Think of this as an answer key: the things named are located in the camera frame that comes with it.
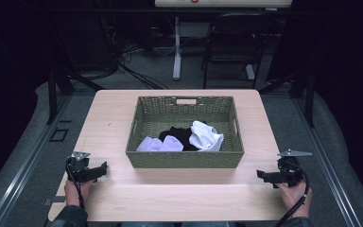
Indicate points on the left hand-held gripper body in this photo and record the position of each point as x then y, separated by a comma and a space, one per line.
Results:
77, 165

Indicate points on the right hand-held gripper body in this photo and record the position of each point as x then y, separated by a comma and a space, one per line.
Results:
288, 171

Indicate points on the person's left hand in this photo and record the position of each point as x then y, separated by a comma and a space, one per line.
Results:
74, 192

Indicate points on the person's right hand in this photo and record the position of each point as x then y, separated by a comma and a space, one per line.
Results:
296, 197

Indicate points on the black floor plate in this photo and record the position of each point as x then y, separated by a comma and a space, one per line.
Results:
59, 135

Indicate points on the lavender cloth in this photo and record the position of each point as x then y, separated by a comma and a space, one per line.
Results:
149, 145
171, 144

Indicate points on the white cloth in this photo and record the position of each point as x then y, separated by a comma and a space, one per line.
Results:
205, 136

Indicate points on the black metal stand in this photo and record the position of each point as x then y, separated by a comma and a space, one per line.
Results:
310, 97
53, 94

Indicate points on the black cloth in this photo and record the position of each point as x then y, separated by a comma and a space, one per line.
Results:
178, 133

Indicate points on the green woven basket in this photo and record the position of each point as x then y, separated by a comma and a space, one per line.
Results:
186, 119

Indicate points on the black folding chair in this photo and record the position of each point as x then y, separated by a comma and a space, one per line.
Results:
236, 47

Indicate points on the white desk with legs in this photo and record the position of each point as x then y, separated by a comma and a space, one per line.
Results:
177, 47

